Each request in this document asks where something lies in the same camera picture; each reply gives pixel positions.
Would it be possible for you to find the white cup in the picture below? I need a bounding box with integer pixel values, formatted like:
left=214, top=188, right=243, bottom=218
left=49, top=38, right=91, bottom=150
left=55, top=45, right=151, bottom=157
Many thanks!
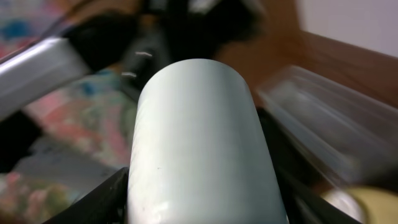
left=127, top=59, right=288, bottom=224

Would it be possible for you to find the yellow plate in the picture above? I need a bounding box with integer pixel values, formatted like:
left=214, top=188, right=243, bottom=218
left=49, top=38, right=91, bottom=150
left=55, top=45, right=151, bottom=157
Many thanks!
left=322, top=185, right=398, bottom=224

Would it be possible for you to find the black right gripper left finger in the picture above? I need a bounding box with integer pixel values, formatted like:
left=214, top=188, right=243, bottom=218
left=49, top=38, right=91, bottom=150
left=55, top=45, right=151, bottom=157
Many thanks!
left=43, top=167, right=129, bottom=224

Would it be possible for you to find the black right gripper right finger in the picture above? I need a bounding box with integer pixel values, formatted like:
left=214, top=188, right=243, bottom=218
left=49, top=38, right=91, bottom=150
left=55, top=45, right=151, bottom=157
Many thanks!
left=276, top=168, right=359, bottom=224

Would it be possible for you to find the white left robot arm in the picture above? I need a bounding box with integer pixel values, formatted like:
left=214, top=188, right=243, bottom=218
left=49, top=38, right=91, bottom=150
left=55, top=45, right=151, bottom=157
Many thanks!
left=1, top=0, right=264, bottom=118

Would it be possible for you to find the clear plastic bin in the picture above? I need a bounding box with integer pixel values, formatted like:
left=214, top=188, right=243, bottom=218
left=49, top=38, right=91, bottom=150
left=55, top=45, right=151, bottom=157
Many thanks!
left=257, top=65, right=397, bottom=183

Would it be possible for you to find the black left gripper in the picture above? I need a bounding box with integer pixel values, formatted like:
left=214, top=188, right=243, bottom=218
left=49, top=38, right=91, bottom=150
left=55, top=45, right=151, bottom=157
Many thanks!
left=63, top=0, right=261, bottom=101

